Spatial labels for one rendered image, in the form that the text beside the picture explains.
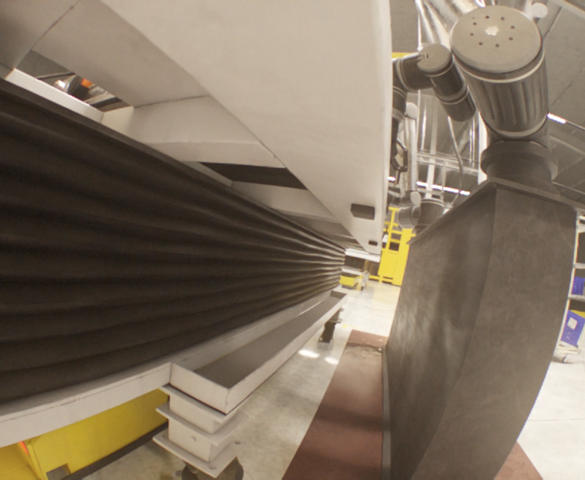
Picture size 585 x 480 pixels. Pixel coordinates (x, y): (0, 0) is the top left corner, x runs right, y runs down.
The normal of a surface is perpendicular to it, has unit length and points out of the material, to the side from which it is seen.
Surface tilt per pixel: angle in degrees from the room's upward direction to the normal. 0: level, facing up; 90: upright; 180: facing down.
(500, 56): 96
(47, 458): 90
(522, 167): 90
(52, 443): 90
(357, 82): 180
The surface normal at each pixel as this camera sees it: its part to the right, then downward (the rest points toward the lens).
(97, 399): 0.93, 0.18
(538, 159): -0.29, 0.84
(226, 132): -0.31, -0.09
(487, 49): -0.72, -0.17
